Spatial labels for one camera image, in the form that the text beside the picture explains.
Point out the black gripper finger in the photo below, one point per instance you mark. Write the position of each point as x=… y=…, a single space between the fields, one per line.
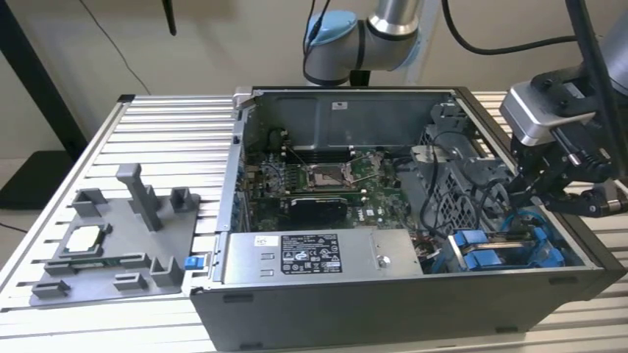
x=589 y=202
x=530 y=169

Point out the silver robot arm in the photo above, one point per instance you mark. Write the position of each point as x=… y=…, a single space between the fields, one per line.
x=343 y=48

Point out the gray metal disk bay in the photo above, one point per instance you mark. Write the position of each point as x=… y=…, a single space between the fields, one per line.
x=471 y=162

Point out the blue empty disk carrier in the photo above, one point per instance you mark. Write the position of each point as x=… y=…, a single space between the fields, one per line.
x=483 y=260

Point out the green motherboard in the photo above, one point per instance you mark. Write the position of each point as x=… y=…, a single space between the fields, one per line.
x=383 y=198

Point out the CPU socket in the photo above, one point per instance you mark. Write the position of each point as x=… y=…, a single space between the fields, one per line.
x=325 y=178

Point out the gray power supply unit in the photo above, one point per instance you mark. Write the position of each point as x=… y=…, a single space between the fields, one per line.
x=358 y=272

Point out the black graphics card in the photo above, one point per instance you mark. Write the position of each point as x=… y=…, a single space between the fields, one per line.
x=317 y=213

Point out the black open PC case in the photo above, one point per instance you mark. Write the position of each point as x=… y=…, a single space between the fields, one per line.
x=343 y=316

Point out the blue case latch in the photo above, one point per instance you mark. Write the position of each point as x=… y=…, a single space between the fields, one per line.
x=191 y=262

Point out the black slim antenna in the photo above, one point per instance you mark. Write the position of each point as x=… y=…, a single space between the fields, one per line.
x=170 y=18

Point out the gray plastic parts rack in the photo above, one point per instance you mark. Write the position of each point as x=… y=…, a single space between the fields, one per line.
x=123 y=235

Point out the green RAM stick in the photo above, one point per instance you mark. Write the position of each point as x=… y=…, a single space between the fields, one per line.
x=110 y=262

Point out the silver CPU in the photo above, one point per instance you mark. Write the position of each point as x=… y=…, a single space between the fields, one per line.
x=86 y=240

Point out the black monitor stand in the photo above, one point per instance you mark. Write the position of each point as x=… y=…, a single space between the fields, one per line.
x=34 y=176

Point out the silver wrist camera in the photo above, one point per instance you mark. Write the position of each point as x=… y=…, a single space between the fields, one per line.
x=530 y=114

